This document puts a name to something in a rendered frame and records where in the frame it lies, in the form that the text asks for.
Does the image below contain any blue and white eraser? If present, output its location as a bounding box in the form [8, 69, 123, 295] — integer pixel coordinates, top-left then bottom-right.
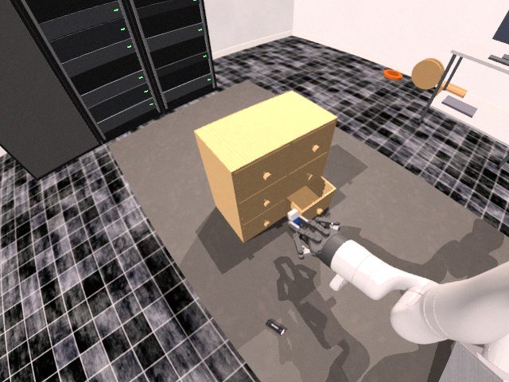
[288, 209, 301, 227]

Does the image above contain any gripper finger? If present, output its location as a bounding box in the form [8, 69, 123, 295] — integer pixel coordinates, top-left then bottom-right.
[289, 220, 321, 259]
[299, 215, 340, 236]

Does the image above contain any light wooden chest of drawers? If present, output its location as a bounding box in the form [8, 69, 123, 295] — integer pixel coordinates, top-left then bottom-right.
[194, 91, 338, 243]

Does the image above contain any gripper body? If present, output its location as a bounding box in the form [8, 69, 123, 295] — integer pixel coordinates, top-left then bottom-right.
[308, 228, 351, 269]

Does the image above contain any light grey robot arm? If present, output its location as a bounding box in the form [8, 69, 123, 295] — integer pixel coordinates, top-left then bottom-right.
[330, 240, 509, 374]

